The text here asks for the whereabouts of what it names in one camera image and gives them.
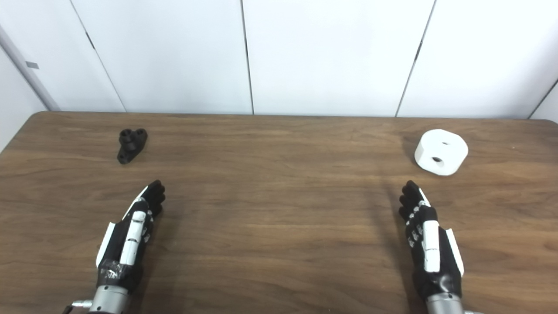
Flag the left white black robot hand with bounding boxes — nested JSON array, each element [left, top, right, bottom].
[[95, 180, 167, 294]]

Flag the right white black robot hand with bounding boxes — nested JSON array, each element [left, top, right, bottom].
[[398, 180, 465, 300]]

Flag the black flanged holder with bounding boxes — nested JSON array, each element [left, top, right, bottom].
[[116, 128, 148, 165]]

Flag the round white piece with holes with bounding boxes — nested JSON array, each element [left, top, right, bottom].
[[414, 129, 469, 177]]

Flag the grey wall corner post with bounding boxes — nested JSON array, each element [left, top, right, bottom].
[[0, 25, 61, 112]]

